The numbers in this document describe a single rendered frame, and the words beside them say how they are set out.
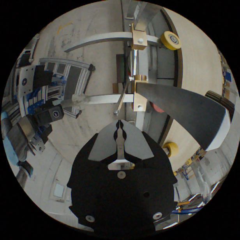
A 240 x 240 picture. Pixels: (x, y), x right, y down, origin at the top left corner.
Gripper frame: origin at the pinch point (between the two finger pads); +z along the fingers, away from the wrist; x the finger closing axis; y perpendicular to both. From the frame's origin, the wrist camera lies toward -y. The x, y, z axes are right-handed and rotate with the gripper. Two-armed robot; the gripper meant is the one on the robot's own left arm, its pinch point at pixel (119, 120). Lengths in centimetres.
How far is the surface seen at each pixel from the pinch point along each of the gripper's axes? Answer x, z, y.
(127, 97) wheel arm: 3.3, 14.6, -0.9
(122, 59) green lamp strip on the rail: 2.3, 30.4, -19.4
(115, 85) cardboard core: -4, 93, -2
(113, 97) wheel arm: -1.8, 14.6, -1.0
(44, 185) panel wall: -250, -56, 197
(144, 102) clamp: 9.6, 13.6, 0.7
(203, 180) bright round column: 322, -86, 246
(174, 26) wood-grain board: 23.4, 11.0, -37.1
